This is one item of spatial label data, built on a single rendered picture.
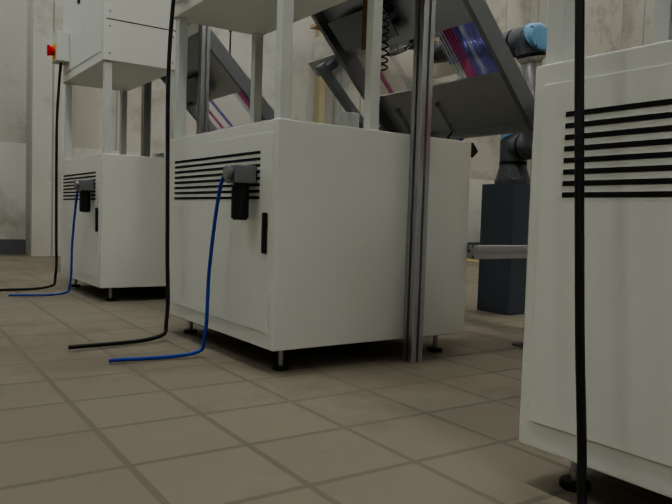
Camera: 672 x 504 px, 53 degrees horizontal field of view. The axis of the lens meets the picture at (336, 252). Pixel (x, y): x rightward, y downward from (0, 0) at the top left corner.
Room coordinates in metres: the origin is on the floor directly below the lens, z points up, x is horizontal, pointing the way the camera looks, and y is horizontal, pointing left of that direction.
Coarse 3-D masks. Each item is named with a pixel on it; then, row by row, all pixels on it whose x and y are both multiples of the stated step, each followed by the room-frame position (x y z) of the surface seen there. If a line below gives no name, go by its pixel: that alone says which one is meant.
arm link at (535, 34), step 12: (528, 24) 2.76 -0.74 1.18; (540, 24) 2.74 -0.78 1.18; (516, 36) 2.78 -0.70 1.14; (528, 36) 2.73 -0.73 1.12; (540, 36) 2.74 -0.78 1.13; (516, 48) 2.79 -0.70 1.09; (528, 48) 2.75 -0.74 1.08; (540, 48) 2.73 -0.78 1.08; (528, 60) 2.76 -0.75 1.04; (540, 60) 2.77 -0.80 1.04; (528, 72) 2.77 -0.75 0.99; (528, 84) 2.78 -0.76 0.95; (528, 132) 2.79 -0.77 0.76; (528, 144) 2.80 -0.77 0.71; (528, 156) 2.83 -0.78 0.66
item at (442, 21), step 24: (360, 0) 2.33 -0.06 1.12; (384, 0) 2.25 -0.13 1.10; (408, 0) 2.18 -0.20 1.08; (456, 0) 2.05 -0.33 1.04; (336, 24) 2.44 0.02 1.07; (360, 24) 2.35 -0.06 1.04; (384, 24) 2.27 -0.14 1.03; (408, 24) 2.26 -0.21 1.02; (456, 24) 2.12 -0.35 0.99; (360, 48) 2.50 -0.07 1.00
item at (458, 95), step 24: (384, 96) 2.61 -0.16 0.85; (408, 96) 2.51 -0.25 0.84; (432, 96) 2.42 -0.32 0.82; (456, 96) 2.34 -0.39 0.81; (480, 96) 2.27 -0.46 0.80; (504, 96) 2.19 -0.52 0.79; (408, 120) 2.61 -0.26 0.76; (432, 120) 2.52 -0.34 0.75; (456, 120) 2.43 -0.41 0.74; (480, 120) 2.35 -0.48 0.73; (504, 120) 2.27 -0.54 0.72
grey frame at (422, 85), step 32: (416, 0) 1.85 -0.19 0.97; (416, 32) 1.85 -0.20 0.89; (416, 64) 1.85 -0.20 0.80; (416, 96) 1.85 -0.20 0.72; (416, 128) 1.84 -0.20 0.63; (416, 160) 1.83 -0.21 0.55; (416, 192) 1.83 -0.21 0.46; (416, 224) 1.83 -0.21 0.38; (416, 256) 1.83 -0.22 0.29; (416, 288) 1.83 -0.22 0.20; (416, 320) 1.83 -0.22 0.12; (416, 352) 1.85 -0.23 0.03
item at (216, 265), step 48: (192, 0) 2.06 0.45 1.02; (240, 0) 1.99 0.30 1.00; (288, 0) 1.65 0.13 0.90; (336, 0) 1.96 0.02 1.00; (288, 48) 1.65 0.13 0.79; (288, 96) 1.65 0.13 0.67; (240, 144) 1.78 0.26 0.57; (192, 192) 2.03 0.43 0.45; (240, 192) 1.68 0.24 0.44; (192, 240) 2.03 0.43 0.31; (240, 240) 1.77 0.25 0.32; (192, 288) 2.02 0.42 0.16; (240, 288) 1.76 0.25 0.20
